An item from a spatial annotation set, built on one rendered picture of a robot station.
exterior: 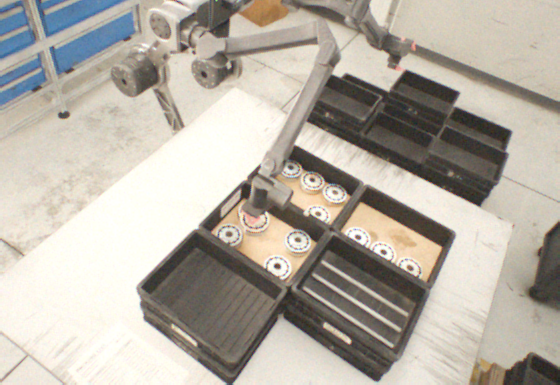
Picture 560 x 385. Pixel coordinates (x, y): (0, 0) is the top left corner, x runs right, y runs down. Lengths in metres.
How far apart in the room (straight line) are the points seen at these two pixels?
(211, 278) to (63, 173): 1.74
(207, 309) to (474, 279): 1.12
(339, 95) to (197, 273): 1.77
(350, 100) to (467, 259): 1.35
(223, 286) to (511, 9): 3.48
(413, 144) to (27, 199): 2.40
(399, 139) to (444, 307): 1.37
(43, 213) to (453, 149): 2.48
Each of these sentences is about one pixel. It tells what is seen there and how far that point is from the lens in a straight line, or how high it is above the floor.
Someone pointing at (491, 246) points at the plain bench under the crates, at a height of 0.70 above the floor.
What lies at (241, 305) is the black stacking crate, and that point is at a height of 0.83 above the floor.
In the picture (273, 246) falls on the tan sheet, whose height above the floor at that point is 0.83.
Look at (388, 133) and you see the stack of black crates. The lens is 3.04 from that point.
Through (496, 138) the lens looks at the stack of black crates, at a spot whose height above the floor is 0.39.
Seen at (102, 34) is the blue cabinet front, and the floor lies 0.44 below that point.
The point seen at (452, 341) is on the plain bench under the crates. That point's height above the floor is 0.70.
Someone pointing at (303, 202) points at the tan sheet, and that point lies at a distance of 1.88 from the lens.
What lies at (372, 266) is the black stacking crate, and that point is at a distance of 1.71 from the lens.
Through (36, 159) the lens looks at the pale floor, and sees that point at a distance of 3.29.
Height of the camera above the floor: 2.27
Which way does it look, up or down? 47 degrees down
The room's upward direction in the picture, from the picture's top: 10 degrees clockwise
